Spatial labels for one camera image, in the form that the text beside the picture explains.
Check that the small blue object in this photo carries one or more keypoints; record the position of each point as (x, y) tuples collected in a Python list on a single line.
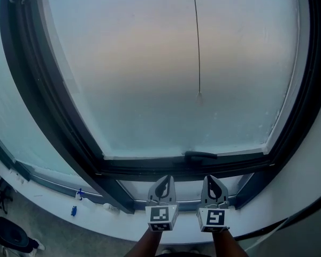
[(74, 210)]

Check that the pale partition panel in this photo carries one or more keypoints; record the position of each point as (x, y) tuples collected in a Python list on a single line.
[(297, 237)]

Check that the person's right forearm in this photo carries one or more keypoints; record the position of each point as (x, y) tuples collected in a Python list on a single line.
[(227, 243)]

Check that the person's black clothing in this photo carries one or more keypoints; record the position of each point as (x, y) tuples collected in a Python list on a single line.
[(182, 255)]

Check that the small white bottle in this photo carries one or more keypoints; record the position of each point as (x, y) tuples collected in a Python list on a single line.
[(111, 208)]

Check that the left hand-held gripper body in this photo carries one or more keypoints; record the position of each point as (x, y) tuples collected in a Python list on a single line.
[(161, 214)]

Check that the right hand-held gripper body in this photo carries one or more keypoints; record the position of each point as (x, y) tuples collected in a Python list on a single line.
[(215, 218)]

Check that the spray bottle with blue trigger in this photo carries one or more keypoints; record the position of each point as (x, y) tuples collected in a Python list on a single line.
[(85, 201)]

